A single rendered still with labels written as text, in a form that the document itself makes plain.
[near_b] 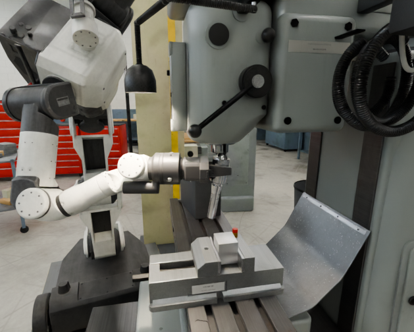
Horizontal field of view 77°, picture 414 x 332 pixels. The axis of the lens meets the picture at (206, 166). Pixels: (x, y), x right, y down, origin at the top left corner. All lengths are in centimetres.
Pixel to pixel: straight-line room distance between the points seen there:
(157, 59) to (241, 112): 186
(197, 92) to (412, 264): 69
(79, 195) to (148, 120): 172
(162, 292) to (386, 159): 63
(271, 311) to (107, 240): 94
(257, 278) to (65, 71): 78
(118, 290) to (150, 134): 145
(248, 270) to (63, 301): 89
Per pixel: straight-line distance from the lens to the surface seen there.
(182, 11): 75
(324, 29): 69
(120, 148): 525
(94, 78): 89
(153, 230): 270
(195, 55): 62
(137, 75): 62
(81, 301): 137
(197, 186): 108
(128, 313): 104
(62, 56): 92
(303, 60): 66
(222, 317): 70
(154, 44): 245
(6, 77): 1072
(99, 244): 146
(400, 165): 78
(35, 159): 81
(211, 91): 60
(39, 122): 82
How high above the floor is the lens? 141
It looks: 14 degrees down
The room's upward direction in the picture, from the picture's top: straight up
